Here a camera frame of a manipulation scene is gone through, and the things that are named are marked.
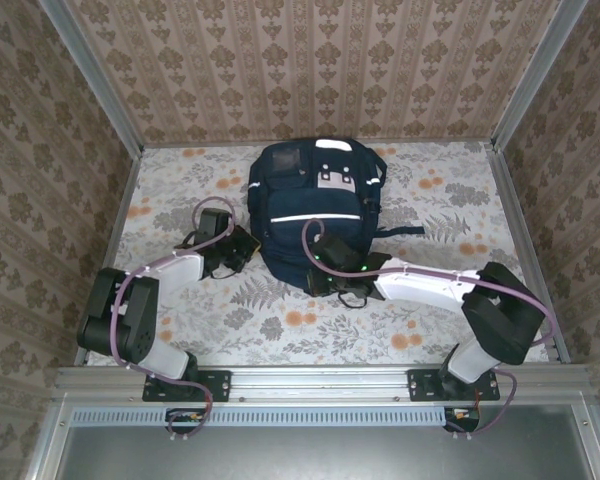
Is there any navy blue backpack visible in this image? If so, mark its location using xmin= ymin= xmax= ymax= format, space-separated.
xmin=247 ymin=137 xmax=425 ymax=296

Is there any grey metal panel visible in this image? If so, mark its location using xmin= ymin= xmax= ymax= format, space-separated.
xmin=54 ymin=405 xmax=599 ymax=480

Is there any aluminium side rail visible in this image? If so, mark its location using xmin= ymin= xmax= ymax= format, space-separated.
xmin=73 ymin=147 xmax=144 ymax=367
xmin=487 ymin=143 xmax=572 ymax=365

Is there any aluminium table edge rail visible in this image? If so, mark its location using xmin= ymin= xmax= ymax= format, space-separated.
xmin=53 ymin=364 xmax=590 ymax=404

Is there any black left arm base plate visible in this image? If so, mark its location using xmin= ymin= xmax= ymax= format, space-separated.
xmin=142 ymin=368 xmax=232 ymax=403

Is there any grey slotted cable duct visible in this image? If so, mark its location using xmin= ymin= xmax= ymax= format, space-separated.
xmin=71 ymin=405 xmax=449 ymax=427

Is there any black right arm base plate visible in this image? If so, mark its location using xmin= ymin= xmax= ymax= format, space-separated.
xmin=407 ymin=368 xmax=500 ymax=402

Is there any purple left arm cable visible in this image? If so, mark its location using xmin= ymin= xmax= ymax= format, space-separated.
xmin=110 ymin=195 xmax=237 ymax=442

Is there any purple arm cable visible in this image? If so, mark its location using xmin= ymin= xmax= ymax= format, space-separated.
xmin=110 ymin=195 xmax=237 ymax=442
xmin=301 ymin=218 xmax=564 ymax=439

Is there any black cable connector port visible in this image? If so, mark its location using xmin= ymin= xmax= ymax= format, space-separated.
xmin=165 ymin=408 xmax=205 ymax=434
xmin=443 ymin=405 xmax=482 ymax=432

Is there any aluminium corner post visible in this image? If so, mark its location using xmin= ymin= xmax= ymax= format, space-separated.
xmin=490 ymin=0 xmax=590 ymax=151
xmin=38 ymin=0 xmax=145 ymax=157

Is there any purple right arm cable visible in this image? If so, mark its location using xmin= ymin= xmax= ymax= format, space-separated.
xmin=301 ymin=218 xmax=564 ymax=439

